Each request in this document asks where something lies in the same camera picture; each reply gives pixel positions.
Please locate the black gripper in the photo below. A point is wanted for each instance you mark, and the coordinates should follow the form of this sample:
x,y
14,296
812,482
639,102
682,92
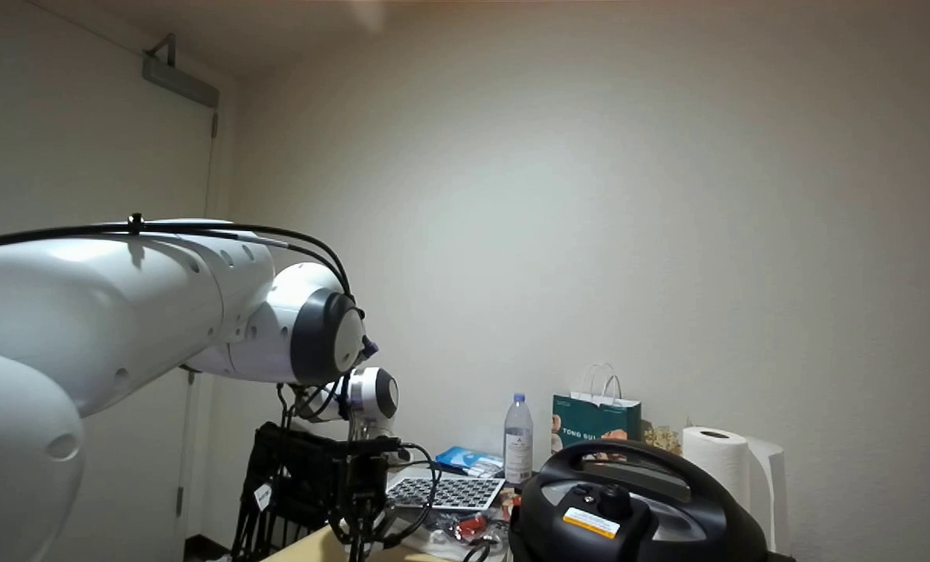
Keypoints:
x,y
367,468

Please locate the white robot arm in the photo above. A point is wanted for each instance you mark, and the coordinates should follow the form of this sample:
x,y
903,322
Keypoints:
x,y
91,301

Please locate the black crate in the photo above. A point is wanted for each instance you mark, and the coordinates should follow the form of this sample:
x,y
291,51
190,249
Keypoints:
x,y
279,487

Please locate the black white keyboard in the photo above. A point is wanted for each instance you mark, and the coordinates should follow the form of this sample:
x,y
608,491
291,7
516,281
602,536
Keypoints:
x,y
453,491

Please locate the red snack packet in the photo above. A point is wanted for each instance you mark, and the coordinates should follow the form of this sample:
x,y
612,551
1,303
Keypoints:
x,y
477,530

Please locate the blue plastic package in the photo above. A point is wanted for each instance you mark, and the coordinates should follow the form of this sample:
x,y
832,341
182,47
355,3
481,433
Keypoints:
x,y
465,460

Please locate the clear water bottle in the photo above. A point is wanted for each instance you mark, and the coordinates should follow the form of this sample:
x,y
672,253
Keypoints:
x,y
519,442

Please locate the green paper bag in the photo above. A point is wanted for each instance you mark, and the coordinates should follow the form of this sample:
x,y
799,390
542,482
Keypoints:
x,y
591,414

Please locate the white paper towel roll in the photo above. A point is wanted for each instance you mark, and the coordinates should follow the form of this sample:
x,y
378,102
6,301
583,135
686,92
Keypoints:
x,y
716,453

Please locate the white door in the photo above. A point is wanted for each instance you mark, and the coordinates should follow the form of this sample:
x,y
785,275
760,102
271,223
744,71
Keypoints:
x,y
71,158

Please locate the grey door closer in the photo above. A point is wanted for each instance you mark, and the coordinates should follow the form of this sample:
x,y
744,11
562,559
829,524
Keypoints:
x,y
178,81

